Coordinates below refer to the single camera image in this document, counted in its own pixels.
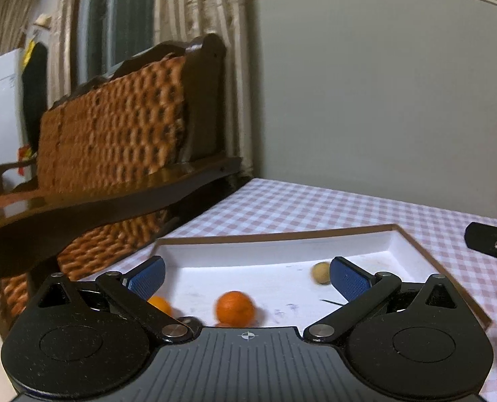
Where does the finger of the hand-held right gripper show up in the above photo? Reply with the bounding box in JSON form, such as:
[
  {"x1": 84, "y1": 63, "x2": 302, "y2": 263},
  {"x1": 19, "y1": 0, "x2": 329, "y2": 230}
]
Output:
[{"x1": 465, "y1": 223, "x2": 497, "y2": 277}]

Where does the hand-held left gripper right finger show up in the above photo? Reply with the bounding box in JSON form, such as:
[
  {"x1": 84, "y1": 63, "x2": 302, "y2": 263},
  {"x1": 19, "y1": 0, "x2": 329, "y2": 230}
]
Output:
[{"x1": 305, "y1": 256, "x2": 458, "y2": 342}]

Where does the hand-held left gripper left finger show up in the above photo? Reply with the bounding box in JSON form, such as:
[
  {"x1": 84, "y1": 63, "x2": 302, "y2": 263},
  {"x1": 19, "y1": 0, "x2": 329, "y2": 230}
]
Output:
[{"x1": 37, "y1": 256, "x2": 193, "y2": 342}]

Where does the yellowish brown round fruit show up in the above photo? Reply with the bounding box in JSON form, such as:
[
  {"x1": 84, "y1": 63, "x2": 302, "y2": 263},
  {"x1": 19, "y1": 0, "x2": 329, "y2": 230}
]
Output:
[{"x1": 311, "y1": 262, "x2": 333, "y2": 286}]

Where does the brown cardboard box white inside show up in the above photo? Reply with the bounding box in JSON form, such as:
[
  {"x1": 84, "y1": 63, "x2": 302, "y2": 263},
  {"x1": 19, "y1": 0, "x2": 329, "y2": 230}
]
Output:
[{"x1": 148, "y1": 223, "x2": 493, "y2": 332}]

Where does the orange mandarin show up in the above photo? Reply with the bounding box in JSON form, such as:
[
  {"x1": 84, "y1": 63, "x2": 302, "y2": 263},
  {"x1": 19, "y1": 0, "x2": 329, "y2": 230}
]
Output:
[
  {"x1": 147, "y1": 296, "x2": 174, "y2": 318},
  {"x1": 215, "y1": 290, "x2": 256, "y2": 326}
]

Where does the pink white checked tablecloth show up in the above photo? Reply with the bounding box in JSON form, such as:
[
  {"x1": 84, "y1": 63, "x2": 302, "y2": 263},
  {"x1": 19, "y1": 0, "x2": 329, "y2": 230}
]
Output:
[{"x1": 106, "y1": 178, "x2": 497, "y2": 402}]

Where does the brown woven seat mat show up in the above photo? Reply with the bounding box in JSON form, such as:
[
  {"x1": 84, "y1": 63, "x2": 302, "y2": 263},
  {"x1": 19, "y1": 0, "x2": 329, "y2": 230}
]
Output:
[{"x1": 0, "y1": 55, "x2": 189, "y2": 323}]

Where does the dark hanging garment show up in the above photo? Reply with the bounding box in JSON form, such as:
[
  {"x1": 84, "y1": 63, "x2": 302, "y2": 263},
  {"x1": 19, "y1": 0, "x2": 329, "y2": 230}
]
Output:
[{"x1": 21, "y1": 41, "x2": 49, "y2": 153}]

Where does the white refrigerator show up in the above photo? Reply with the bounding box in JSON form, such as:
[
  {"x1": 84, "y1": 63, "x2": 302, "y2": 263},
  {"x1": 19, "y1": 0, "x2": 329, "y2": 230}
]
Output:
[{"x1": 0, "y1": 48, "x2": 28, "y2": 165}]

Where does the dark framed window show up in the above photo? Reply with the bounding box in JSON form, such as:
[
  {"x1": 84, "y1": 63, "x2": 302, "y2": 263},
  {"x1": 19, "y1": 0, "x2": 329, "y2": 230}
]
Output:
[{"x1": 77, "y1": 0, "x2": 157, "y2": 79}]

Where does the beige striped curtain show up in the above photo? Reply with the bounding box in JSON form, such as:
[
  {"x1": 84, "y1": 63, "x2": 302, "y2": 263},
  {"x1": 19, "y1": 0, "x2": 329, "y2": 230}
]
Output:
[
  {"x1": 0, "y1": 0, "x2": 47, "y2": 77},
  {"x1": 153, "y1": 0, "x2": 258, "y2": 179}
]

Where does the dark wooden sofa frame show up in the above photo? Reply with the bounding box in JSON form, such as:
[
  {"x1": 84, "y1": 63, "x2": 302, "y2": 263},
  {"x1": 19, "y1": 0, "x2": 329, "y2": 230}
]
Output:
[{"x1": 0, "y1": 32, "x2": 244, "y2": 336}]

